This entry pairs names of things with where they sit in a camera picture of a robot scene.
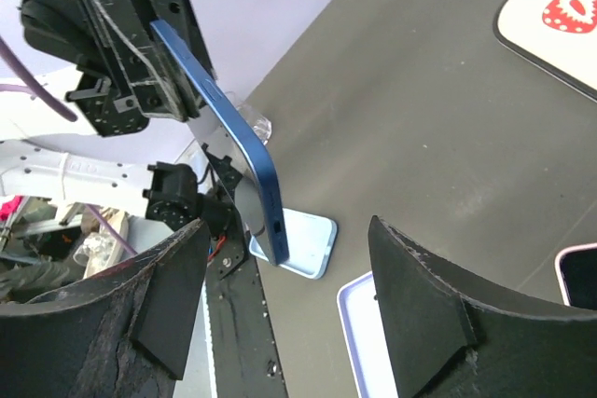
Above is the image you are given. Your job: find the blue-edged black phone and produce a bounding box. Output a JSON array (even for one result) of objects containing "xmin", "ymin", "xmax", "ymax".
[{"xmin": 151, "ymin": 20, "xmax": 289, "ymax": 266}]

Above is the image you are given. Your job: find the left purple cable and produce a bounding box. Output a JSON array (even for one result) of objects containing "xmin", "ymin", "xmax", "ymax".
[{"xmin": 0, "ymin": 34, "xmax": 139, "ymax": 257}]

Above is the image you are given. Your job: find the strawberry print tray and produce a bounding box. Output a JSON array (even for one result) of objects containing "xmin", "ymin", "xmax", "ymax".
[{"xmin": 493, "ymin": 0, "xmax": 596, "ymax": 101}]

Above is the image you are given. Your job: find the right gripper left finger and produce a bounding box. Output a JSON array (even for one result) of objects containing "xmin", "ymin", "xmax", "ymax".
[{"xmin": 1, "ymin": 220, "xmax": 210, "ymax": 397}]

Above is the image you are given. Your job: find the light blue phone case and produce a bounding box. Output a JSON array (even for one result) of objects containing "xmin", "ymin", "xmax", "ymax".
[{"xmin": 248, "ymin": 207, "xmax": 339, "ymax": 281}]

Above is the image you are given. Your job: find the lavender phone case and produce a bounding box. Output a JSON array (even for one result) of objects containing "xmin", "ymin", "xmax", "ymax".
[{"xmin": 337, "ymin": 271, "xmax": 398, "ymax": 398}]

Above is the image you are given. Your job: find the pink phone case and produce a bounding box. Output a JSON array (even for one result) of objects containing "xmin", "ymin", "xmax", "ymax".
[{"xmin": 554, "ymin": 243, "xmax": 597, "ymax": 310}]

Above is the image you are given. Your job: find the clear glass cup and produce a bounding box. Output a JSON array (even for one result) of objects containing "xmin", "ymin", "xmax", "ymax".
[{"xmin": 226, "ymin": 90, "xmax": 272, "ymax": 144}]

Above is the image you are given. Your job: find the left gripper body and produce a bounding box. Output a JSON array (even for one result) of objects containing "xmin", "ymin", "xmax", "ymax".
[{"xmin": 20, "ymin": 0, "xmax": 214, "ymax": 137}]

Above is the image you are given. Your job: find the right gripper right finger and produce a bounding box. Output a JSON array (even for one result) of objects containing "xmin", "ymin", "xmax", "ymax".
[{"xmin": 368, "ymin": 215, "xmax": 596, "ymax": 397}]

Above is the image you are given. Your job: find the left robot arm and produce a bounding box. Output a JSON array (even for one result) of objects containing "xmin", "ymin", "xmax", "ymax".
[{"xmin": 1, "ymin": 0, "xmax": 233, "ymax": 236}]

